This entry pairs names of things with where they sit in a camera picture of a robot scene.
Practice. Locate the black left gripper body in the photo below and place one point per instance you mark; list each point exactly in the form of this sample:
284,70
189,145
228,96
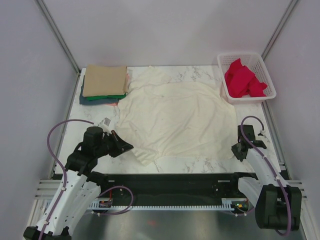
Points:
107,144

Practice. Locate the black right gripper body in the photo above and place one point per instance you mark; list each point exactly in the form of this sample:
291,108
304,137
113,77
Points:
238,154

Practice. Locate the cream white t shirt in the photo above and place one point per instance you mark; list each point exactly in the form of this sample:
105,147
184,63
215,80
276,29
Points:
161,117

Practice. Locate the white plastic laundry basket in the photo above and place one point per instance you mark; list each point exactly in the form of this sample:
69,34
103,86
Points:
255,63

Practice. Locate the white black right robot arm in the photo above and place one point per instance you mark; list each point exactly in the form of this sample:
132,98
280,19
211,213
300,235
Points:
277,204

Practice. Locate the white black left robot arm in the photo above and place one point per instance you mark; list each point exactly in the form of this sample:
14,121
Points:
79,186

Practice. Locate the folded green t shirt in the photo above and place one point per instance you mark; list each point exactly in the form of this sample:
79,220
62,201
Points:
100,97

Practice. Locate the folded blue grey t shirt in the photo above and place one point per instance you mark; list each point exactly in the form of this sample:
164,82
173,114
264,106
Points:
83,101

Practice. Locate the folded tan t shirt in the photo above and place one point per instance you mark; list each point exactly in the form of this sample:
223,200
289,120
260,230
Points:
105,81

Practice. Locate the red t shirt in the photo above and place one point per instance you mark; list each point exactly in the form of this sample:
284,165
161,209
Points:
241,81

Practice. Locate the folded salmon pink t shirt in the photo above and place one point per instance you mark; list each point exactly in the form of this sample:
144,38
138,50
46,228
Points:
128,81

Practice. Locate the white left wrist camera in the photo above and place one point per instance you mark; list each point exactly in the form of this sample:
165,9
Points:
104,124

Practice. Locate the white slotted cable duct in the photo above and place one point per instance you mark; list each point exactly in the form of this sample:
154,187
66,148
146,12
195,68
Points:
226,204

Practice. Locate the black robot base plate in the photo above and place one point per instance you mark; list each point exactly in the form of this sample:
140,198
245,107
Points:
170,189

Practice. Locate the left aluminium frame post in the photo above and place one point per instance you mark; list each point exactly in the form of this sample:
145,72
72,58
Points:
57,34

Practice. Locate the aluminium frame post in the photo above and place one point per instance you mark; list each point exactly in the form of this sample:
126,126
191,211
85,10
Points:
280,27
57,34

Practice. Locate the right aluminium frame post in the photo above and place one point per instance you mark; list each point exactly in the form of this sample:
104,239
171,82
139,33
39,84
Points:
280,27

